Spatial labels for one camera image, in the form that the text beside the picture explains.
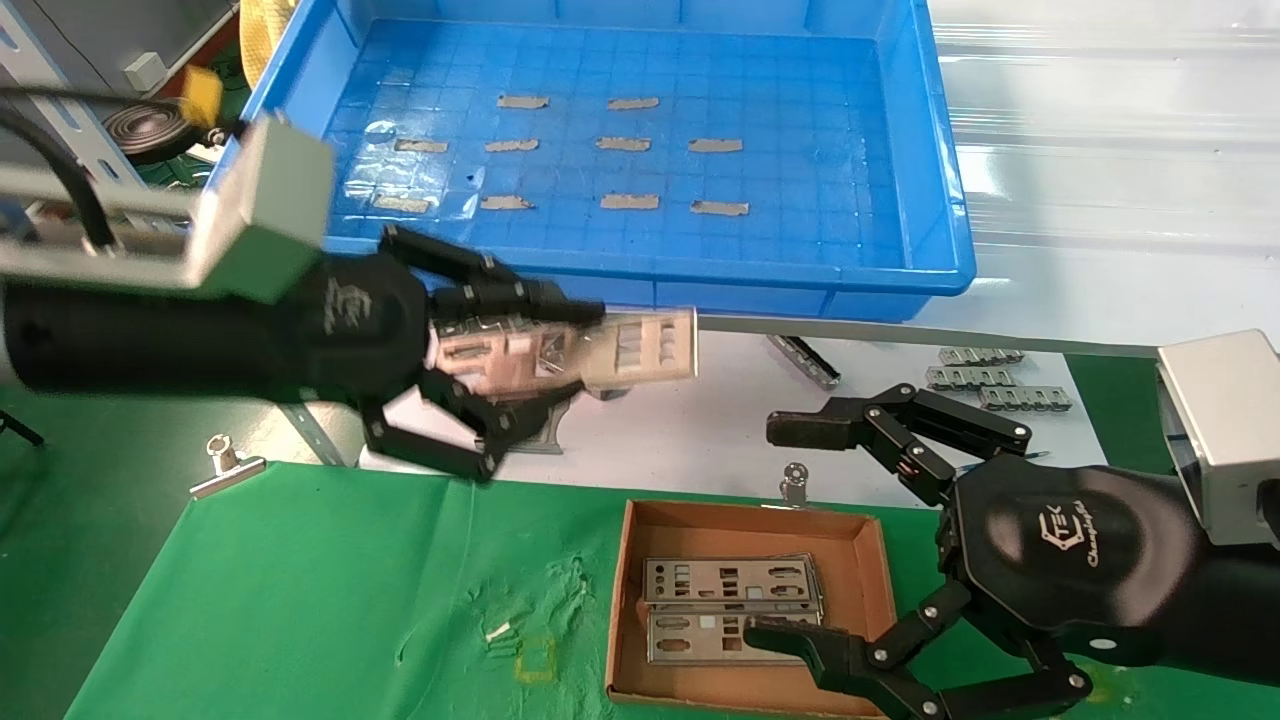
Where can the white socket box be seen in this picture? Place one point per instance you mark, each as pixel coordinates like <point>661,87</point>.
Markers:
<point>145,72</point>

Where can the black round base disc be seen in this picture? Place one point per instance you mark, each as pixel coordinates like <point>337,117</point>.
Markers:
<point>150,125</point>

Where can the cardboard box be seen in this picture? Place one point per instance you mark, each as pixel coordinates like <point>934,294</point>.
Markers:
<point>740,525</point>

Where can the green table cloth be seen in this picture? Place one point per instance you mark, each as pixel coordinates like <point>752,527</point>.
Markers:
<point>300,600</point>

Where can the blue plastic tray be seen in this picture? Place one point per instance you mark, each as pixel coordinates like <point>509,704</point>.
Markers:
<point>800,270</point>

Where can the perforated metal shield plate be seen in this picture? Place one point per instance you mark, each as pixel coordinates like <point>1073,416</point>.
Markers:
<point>800,590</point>
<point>600,370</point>
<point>700,655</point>

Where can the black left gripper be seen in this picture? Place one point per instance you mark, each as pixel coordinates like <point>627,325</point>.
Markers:
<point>200,330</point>

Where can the long metal bar part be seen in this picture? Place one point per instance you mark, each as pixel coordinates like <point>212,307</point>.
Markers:
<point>805,362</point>

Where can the metal connector strip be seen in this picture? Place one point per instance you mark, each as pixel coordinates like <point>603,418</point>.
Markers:
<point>1025,399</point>
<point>970,378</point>
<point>980,357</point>

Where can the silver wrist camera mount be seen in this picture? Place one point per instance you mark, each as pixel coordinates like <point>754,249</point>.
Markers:
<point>265,210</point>
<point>1220,430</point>

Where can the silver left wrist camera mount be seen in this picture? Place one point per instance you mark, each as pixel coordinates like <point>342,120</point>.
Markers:
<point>265,210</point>

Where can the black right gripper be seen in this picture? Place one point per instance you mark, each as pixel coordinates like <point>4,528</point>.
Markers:
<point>1080,550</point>

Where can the white paper scrap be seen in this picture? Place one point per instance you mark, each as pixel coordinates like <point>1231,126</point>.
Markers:
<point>499,631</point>

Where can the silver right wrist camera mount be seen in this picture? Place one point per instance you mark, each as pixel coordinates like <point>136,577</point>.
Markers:
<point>1220,430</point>

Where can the silver binder clip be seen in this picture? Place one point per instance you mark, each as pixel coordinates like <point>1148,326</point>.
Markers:
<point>795,493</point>
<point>230,478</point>

